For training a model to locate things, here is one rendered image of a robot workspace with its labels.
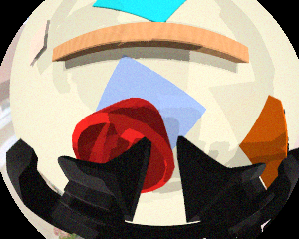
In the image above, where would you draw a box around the brown wooden bar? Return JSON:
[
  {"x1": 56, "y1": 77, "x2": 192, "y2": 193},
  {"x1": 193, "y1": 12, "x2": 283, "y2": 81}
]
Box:
[{"x1": 53, "y1": 23, "x2": 249, "y2": 64}]

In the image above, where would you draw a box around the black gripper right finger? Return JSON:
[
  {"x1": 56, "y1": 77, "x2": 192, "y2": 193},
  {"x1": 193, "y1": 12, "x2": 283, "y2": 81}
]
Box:
[{"x1": 177, "y1": 135, "x2": 266, "y2": 223}]

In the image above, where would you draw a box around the red cup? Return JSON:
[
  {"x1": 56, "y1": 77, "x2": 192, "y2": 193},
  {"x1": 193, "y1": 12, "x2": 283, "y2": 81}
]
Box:
[{"x1": 71, "y1": 97, "x2": 174, "y2": 192}]

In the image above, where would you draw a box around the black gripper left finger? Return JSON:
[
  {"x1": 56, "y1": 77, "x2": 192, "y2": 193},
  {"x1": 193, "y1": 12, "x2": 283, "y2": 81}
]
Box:
[{"x1": 58, "y1": 136, "x2": 152, "y2": 222}]

